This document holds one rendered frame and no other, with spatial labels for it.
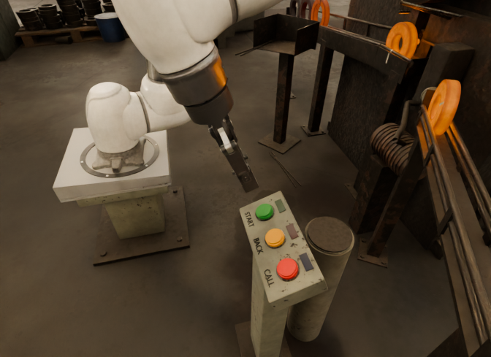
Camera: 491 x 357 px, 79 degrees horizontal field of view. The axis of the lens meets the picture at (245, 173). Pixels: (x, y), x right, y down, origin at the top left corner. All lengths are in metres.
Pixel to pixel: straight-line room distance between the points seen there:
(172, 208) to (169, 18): 1.22
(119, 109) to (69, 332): 0.80
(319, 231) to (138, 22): 0.59
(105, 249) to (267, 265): 0.97
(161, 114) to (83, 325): 0.80
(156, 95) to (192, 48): 0.70
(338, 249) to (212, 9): 0.57
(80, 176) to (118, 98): 0.31
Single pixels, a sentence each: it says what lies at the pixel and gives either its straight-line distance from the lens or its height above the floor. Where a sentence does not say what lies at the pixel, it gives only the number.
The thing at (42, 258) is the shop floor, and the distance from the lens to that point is 1.59.
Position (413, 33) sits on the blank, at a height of 0.79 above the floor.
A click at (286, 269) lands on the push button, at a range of 0.59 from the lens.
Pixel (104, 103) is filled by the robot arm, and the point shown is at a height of 0.66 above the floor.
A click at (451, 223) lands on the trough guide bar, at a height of 0.71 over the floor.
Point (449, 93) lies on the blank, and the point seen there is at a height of 0.77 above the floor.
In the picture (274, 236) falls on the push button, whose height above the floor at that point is 0.61.
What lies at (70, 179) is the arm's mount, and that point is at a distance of 1.21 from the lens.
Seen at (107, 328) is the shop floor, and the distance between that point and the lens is 1.29.
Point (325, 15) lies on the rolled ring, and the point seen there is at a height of 0.70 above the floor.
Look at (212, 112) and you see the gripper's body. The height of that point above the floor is 0.89.
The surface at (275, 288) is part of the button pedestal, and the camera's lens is 0.60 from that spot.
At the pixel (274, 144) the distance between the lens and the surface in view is 1.93.
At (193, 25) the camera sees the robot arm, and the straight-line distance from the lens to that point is 0.40.
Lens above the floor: 1.11
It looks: 40 degrees down
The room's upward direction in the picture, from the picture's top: straight up
